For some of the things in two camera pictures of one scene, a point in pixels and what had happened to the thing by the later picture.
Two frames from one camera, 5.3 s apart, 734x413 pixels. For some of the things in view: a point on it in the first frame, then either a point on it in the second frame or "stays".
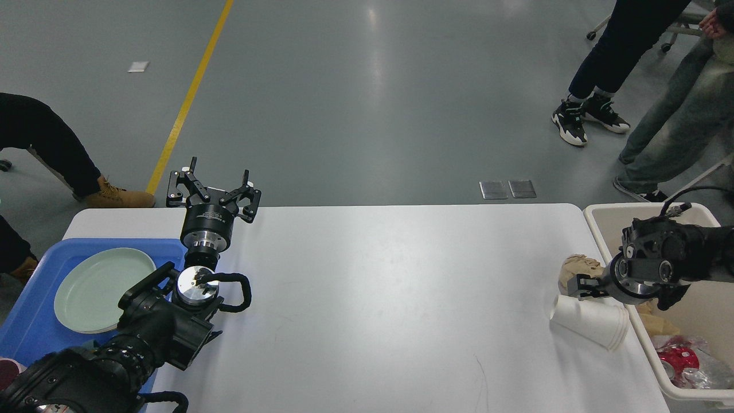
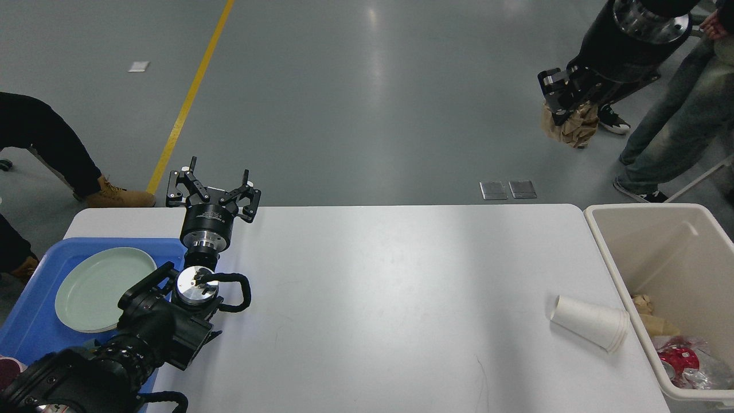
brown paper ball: x=577 y=264 -> x=578 y=129
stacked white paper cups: x=603 y=322 stays
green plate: x=87 y=295 stays
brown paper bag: x=655 y=324 stays
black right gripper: x=610 y=287 -> x=623 y=54
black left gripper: x=207 y=228 stays
